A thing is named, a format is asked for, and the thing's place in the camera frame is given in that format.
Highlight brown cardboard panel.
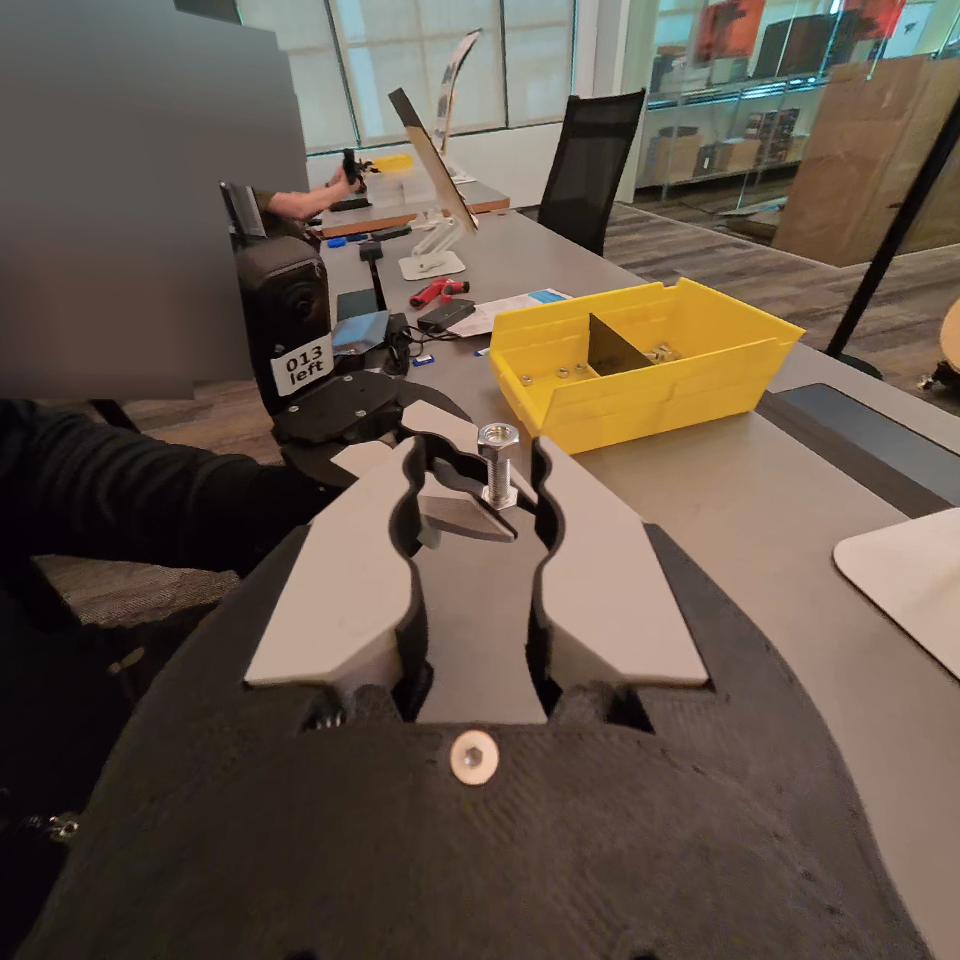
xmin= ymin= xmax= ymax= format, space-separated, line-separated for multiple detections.
xmin=772 ymin=56 xmax=960 ymax=269

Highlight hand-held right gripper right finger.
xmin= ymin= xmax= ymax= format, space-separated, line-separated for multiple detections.
xmin=527 ymin=435 xmax=713 ymax=723

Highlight metal badge clip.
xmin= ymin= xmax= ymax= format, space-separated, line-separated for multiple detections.
xmin=22 ymin=812 xmax=81 ymax=846

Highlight wooden office desk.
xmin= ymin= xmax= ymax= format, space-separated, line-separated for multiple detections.
xmin=318 ymin=168 xmax=513 ymax=240

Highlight person's black top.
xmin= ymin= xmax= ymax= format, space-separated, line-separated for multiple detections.
xmin=0 ymin=555 xmax=250 ymax=960

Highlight black mesh office chair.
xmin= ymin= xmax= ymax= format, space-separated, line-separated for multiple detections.
xmin=536 ymin=88 xmax=648 ymax=258

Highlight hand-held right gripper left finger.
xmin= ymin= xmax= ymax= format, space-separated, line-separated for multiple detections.
xmin=242 ymin=435 xmax=436 ymax=725

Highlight black cable bundle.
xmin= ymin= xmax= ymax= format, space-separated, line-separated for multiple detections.
xmin=381 ymin=313 xmax=425 ymax=376

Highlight white book stand wooden board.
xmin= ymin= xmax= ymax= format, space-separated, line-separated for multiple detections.
xmin=832 ymin=296 xmax=960 ymax=680

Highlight far white monitor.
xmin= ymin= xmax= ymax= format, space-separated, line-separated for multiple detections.
xmin=387 ymin=86 xmax=481 ymax=283

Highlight metal storage shelving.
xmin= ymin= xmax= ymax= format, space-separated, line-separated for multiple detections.
xmin=633 ymin=0 xmax=834 ymax=204

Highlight person's left forearm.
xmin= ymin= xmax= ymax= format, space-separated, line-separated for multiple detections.
xmin=0 ymin=397 xmax=342 ymax=582

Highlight black bin divider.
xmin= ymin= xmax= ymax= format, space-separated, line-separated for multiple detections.
xmin=588 ymin=312 xmax=658 ymax=375

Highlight yellow plastic bin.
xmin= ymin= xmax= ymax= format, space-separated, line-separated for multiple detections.
xmin=489 ymin=277 xmax=807 ymax=456

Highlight another person's forearm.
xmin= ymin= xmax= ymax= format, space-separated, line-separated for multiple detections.
xmin=266 ymin=180 xmax=354 ymax=223

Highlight red black hand tool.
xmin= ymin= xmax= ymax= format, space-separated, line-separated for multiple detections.
xmin=408 ymin=279 xmax=471 ymax=309

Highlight black power adapter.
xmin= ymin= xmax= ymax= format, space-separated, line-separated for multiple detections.
xmin=416 ymin=297 xmax=479 ymax=333

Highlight silver hex bolt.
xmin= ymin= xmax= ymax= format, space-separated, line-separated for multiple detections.
xmin=482 ymin=447 xmax=521 ymax=513

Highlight black tripod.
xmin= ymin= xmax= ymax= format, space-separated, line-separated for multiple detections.
xmin=823 ymin=97 xmax=960 ymax=385

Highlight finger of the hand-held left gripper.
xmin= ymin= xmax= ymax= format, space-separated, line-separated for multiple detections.
xmin=330 ymin=441 xmax=520 ymax=546
xmin=401 ymin=399 xmax=543 ymax=519

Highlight white papers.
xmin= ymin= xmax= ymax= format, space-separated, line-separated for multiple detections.
xmin=448 ymin=287 xmax=573 ymax=340

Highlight blue grey pouch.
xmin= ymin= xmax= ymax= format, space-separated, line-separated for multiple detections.
xmin=330 ymin=312 xmax=393 ymax=355

